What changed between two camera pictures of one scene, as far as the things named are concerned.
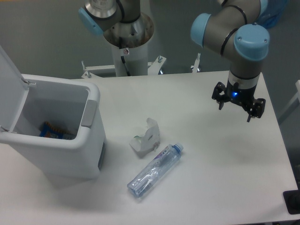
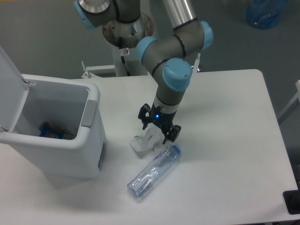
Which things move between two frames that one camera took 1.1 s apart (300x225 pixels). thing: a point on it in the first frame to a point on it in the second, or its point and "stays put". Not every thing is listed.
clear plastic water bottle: (143, 181) stays put
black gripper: (244, 97) to (163, 120)
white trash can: (61, 132) stays put
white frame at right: (294, 101) stays put
